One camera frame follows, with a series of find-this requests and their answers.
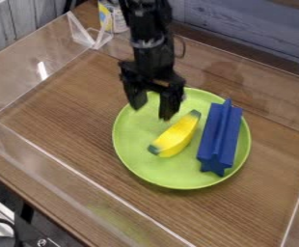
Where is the black cable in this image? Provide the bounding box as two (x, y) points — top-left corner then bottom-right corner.
(0, 217), (25, 247)

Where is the blue star-shaped block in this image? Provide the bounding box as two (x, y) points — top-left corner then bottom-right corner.
(197, 98), (243, 177)

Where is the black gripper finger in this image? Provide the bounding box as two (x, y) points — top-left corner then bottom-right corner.
(123, 79), (149, 110)
(159, 87), (185, 121)

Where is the white yellow can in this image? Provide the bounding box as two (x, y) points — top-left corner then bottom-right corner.
(98, 0), (130, 34)

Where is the clear acrylic enclosure wall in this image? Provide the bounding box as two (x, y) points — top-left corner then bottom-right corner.
(0, 4), (299, 247)

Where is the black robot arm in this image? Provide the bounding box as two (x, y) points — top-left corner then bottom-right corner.
(119, 0), (186, 121)

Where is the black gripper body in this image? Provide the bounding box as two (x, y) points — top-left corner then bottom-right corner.
(119, 41), (186, 93)

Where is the yellow toy banana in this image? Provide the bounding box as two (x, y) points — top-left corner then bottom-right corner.
(147, 110), (202, 157)

